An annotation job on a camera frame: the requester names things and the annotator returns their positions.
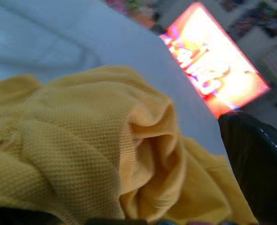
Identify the grey plastic folding table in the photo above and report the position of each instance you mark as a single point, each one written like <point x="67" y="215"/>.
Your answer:
<point x="82" y="35"/>

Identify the yellow shirt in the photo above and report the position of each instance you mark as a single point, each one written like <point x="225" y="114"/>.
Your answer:
<point x="82" y="129"/>

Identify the bright television screen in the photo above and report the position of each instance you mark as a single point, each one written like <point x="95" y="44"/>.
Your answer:
<point x="211" y="58"/>

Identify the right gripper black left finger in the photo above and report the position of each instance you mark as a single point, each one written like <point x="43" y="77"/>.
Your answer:
<point x="16" y="218"/>

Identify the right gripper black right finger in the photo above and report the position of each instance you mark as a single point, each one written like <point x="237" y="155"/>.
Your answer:
<point x="257" y="164"/>

